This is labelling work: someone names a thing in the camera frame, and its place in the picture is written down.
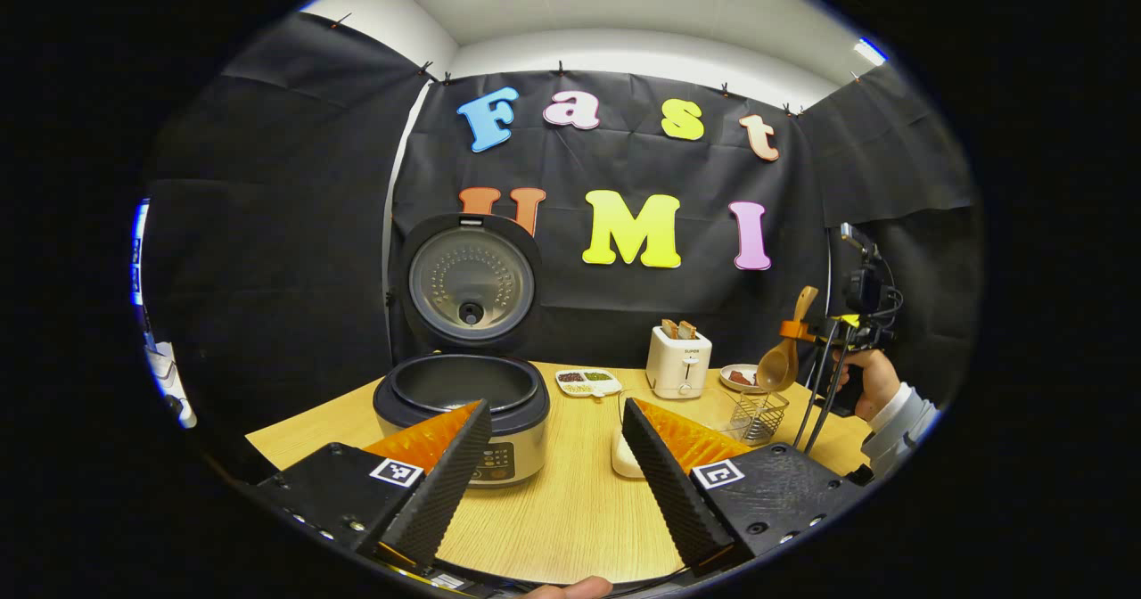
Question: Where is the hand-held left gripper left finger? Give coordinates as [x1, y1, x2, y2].
[254, 399, 493, 569]

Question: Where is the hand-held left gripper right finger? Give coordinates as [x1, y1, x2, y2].
[621, 397, 870, 578]

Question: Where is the wooden spoon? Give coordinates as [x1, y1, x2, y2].
[756, 285, 819, 393]

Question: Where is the white rice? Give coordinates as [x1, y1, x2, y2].
[612, 430, 646, 480]

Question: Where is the wire chopstick holder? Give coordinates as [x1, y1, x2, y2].
[729, 390, 791, 447]

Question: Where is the dark grey rice cooker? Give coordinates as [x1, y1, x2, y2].
[373, 213, 552, 489]

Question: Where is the white plate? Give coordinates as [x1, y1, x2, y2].
[718, 364, 768, 394]

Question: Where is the white toaster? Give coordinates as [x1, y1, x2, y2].
[645, 325, 714, 400]

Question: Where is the divided white bean dish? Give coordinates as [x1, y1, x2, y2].
[554, 368, 623, 398]

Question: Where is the black backdrop cloth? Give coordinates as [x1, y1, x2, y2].
[138, 12, 981, 457]

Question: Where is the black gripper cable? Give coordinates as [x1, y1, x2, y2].
[793, 318, 843, 453]

